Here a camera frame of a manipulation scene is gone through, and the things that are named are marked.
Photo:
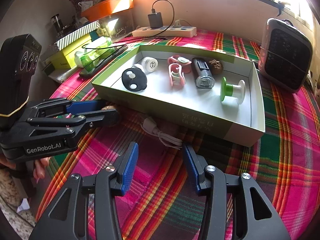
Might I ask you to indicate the white power strip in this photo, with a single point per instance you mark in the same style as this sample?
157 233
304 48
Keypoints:
184 31

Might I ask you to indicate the person left hand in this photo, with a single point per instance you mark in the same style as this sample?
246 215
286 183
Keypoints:
39 168

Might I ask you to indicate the black window hook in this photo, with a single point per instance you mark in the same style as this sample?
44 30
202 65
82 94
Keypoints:
281 6

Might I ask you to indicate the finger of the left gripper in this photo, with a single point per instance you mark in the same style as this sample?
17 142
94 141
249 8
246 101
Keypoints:
85 121
62 106

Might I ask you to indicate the plaid tablecloth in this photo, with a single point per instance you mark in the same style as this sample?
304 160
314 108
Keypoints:
161 204

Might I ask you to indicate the yellow green box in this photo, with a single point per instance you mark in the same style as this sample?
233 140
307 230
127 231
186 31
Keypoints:
64 58

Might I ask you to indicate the green tissue pack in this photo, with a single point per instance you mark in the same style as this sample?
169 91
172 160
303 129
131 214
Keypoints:
91 51

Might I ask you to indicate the orange tray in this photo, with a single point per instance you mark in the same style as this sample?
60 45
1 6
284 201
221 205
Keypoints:
106 8

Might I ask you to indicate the black disc with white dots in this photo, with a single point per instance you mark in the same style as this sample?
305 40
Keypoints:
134 79

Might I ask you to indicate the white ribbed roller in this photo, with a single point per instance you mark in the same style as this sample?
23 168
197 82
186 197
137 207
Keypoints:
149 64

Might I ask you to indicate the black smartphone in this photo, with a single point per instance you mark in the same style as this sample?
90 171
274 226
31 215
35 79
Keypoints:
95 66

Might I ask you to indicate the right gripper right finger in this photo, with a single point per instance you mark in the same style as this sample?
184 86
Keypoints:
254 216

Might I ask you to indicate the brown walnut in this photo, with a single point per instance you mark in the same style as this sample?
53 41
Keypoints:
106 108
215 66

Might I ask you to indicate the black charger adapter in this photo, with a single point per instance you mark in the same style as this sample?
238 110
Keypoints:
155 19

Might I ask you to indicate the striped white box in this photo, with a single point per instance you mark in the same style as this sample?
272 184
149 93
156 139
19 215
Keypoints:
70 38

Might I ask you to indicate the green white spool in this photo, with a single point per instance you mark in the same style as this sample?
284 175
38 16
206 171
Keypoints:
236 91

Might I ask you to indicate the black bike light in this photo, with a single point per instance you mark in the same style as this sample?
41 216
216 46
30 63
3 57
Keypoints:
202 74

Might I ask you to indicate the white ball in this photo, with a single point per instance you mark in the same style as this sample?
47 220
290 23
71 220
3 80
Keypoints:
138 66

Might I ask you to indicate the pink case with teal insert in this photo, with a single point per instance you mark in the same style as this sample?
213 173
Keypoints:
185 63

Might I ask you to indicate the white mug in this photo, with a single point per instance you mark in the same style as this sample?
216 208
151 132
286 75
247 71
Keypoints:
84 5

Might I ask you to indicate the green white cardboard box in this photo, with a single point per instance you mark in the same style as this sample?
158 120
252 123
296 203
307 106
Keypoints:
190 106

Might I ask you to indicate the pink black desk fan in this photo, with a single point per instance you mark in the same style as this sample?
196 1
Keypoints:
285 55

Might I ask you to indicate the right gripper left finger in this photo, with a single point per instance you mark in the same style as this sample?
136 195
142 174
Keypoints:
66 217

